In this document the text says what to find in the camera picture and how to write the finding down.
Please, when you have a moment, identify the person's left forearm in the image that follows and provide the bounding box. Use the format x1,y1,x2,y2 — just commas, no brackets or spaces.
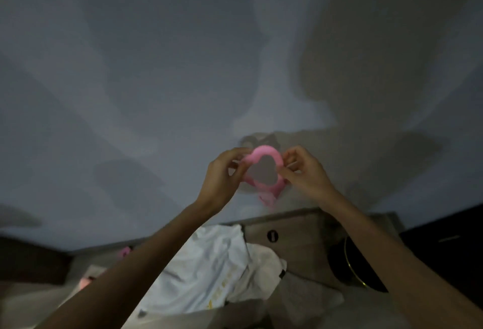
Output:
36,200,221,329

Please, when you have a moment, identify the dark wooden furniture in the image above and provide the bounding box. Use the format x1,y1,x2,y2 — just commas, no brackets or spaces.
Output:
398,204,483,310

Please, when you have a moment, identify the dark brown furniture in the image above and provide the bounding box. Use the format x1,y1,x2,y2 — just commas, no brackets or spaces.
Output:
0,236,74,286

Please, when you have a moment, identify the person's right forearm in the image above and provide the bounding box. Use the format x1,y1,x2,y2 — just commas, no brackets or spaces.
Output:
321,188,483,329

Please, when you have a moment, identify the person's right hand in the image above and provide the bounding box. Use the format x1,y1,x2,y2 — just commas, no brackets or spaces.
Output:
276,146,341,203

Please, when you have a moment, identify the white plastic mailer bag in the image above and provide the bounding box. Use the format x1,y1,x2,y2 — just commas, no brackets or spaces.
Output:
126,223,251,318

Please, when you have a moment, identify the black round tin gold rim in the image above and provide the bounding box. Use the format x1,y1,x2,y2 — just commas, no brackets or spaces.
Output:
328,235,389,294

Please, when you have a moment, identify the brown cardboard box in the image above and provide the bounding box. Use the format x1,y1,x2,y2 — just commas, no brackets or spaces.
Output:
60,208,404,329

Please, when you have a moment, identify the person's left hand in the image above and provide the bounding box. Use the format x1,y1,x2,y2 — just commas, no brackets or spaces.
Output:
196,148,253,216

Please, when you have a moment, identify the pink ribbon loop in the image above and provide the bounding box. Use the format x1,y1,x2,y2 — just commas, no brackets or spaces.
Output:
239,145,289,207

